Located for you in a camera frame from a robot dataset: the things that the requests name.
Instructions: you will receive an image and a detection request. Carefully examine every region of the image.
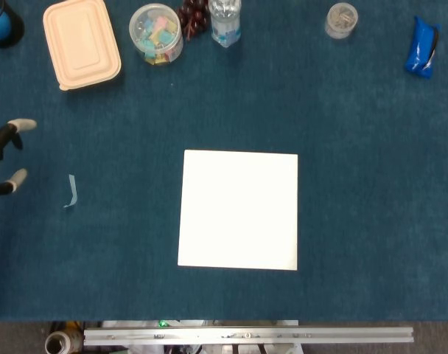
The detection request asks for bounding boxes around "dark red grape bunch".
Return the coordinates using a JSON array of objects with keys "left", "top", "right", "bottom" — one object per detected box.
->
[{"left": 176, "top": 0, "right": 212, "bottom": 41}]

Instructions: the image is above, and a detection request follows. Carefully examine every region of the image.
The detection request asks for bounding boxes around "small jar of silver clips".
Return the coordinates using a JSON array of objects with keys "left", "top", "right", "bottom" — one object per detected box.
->
[{"left": 324, "top": 2, "right": 359, "bottom": 40}]

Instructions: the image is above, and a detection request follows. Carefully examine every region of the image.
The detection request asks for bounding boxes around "blue snack packet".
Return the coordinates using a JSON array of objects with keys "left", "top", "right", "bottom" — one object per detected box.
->
[{"left": 404, "top": 15, "right": 441, "bottom": 79}]

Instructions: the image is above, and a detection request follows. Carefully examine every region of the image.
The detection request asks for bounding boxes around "brown tape roll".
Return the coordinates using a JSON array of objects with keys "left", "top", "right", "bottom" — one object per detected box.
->
[{"left": 44, "top": 330, "right": 76, "bottom": 354}]

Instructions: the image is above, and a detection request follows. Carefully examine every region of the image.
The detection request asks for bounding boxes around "white square board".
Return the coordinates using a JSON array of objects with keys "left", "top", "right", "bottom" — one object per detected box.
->
[{"left": 177, "top": 149, "right": 299, "bottom": 271}]

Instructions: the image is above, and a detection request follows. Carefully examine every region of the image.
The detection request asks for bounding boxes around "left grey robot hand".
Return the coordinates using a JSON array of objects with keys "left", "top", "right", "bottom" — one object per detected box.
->
[{"left": 0, "top": 118, "right": 38, "bottom": 198}]

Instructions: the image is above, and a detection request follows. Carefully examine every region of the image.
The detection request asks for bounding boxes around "clear jar of colourful clips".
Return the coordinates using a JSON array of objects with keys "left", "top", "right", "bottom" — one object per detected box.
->
[{"left": 128, "top": 3, "right": 184, "bottom": 66}]

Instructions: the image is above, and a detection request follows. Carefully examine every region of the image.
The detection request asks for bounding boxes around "teal table cloth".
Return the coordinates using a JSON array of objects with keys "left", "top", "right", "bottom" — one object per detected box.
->
[{"left": 0, "top": 0, "right": 448, "bottom": 322}]

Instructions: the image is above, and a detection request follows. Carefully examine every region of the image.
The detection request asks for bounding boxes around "aluminium profile rail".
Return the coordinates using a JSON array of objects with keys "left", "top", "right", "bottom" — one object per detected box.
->
[{"left": 83, "top": 326, "right": 414, "bottom": 347}]

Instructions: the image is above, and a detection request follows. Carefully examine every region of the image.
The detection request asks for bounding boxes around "black mesh pen holder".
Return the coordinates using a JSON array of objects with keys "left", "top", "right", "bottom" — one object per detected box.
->
[{"left": 0, "top": 0, "right": 26, "bottom": 49}]

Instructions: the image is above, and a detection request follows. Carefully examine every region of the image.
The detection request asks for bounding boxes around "clear plastic water bottle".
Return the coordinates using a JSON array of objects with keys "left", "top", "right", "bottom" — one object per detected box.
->
[{"left": 208, "top": 0, "right": 242, "bottom": 49}]

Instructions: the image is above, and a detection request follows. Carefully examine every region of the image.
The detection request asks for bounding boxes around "beige lidded lunch box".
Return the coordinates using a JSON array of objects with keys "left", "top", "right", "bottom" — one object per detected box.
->
[{"left": 42, "top": 0, "right": 122, "bottom": 91}]

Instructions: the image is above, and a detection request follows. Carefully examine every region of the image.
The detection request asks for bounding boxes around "small light blue paper strip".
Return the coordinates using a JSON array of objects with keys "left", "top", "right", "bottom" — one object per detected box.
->
[{"left": 63, "top": 174, "right": 79, "bottom": 209}]

